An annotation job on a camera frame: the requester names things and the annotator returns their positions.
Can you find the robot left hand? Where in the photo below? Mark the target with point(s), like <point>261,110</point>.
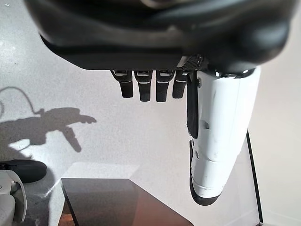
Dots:
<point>152,33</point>

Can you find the black robot left foot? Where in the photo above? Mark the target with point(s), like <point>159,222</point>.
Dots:
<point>26,170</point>

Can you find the silver robot left leg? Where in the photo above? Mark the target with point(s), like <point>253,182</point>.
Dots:
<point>9,195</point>

